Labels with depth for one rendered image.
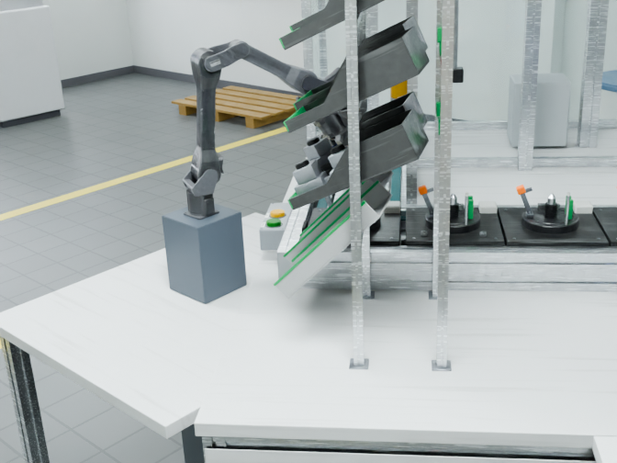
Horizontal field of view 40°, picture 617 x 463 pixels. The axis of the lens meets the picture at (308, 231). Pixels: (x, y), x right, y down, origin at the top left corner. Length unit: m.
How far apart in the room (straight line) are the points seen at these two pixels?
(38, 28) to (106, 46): 1.83
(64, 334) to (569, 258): 1.20
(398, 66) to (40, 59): 6.44
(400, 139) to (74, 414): 2.09
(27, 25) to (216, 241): 5.87
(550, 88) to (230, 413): 1.95
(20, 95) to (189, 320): 5.92
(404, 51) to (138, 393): 0.85
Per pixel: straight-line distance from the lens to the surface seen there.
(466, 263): 2.08
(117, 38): 9.61
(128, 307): 2.12
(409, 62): 1.57
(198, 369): 1.82
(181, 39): 9.00
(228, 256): 2.09
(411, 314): 1.99
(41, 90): 7.89
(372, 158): 1.63
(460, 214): 2.22
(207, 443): 1.68
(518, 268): 2.10
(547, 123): 3.24
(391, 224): 2.21
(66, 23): 9.27
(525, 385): 1.75
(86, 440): 3.21
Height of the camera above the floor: 1.78
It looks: 22 degrees down
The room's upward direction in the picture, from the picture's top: 3 degrees counter-clockwise
